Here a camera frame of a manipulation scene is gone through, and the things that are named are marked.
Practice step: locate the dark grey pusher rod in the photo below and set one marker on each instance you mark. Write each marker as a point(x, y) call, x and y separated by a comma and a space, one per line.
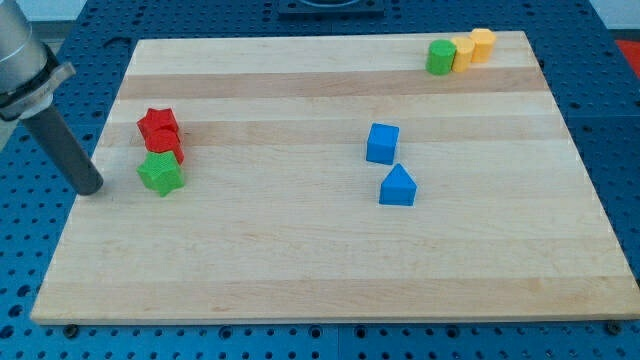
point(55, 137)

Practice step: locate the green star block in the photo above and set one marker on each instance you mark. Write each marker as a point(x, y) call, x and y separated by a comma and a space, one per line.
point(161, 172)

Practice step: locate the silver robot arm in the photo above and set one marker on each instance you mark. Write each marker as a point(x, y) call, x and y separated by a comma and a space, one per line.
point(30, 74)

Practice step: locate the red star block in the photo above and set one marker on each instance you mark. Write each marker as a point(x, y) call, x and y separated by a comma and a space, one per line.
point(157, 119)

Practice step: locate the red cylinder block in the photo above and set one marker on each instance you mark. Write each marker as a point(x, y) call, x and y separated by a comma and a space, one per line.
point(162, 140)

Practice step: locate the blue cube block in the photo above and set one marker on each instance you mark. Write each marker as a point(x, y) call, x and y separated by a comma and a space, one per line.
point(381, 143)

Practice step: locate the light wooden board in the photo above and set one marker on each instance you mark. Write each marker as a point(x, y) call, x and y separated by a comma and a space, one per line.
point(279, 220)

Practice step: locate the blue triangle block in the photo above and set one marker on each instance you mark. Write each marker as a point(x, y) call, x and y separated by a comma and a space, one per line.
point(398, 188)

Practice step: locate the green cylinder block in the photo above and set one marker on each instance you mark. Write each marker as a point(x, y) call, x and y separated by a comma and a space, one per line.
point(440, 57)

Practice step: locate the yellow cylinder block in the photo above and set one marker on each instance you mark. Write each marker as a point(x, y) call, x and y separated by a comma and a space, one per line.
point(464, 52)

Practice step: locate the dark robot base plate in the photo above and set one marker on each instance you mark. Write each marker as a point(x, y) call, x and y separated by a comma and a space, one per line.
point(298, 8)

